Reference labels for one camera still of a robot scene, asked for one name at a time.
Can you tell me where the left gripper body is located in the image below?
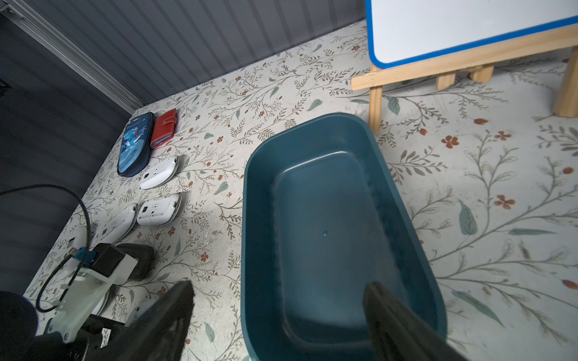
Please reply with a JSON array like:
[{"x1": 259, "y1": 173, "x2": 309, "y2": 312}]
[{"x1": 64, "y1": 315, "x2": 128, "y2": 360}]

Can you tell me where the red wallet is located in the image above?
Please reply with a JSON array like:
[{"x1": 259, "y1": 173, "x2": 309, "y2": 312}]
[{"x1": 150, "y1": 108, "x2": 178, "y2": 150}]

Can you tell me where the wooden easel stand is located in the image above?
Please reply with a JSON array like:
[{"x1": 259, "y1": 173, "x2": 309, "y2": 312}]
[{"x1": 351, "y1": 24, "x2": 577, "y2": 133}]

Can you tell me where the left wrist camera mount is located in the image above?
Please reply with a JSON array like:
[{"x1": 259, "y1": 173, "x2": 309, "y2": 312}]
[{"x1": 45, "y1": 243, "x2": 138, "y2": 344}]

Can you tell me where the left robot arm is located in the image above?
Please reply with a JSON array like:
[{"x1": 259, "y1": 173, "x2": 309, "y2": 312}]
[{"x1": 1, "y1": 291, "x2": 142, "y2": 360}]

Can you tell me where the black left camera cable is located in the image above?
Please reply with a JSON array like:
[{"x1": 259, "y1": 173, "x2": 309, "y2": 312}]
[{"x1": 0, "y1": 184, "x2": 93, "y2": 314}]

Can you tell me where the white board blue frame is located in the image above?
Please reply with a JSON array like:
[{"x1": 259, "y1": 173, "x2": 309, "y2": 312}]
[{"x1": 366, "y1": 0, "x2": 577, "y2": 69}]

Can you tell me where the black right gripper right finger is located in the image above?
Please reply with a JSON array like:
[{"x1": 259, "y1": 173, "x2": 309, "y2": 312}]
[{"x1": 363, "y1": 282, "x2": 465, "y2": 361}]

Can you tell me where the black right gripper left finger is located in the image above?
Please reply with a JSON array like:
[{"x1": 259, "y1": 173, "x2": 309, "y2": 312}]
[{"x1": 92, "y1": 281, "x2": 194, "y2": 360}]

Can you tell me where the white mouse row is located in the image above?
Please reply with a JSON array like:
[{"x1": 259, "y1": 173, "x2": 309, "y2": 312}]
[{"x1": 139, "y1": 155, "x2": 179, "y2": 190}]

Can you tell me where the teal plastic storage box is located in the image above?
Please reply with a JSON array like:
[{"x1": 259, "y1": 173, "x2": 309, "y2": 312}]
[{"x1": 240, "y1": 113, "x2": 447, "y2": 360}]

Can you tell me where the black mouse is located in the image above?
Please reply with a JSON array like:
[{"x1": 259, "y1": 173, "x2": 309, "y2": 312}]
[{"x1": 117, "y1": 244, "x2": 154, "y2": 281}]

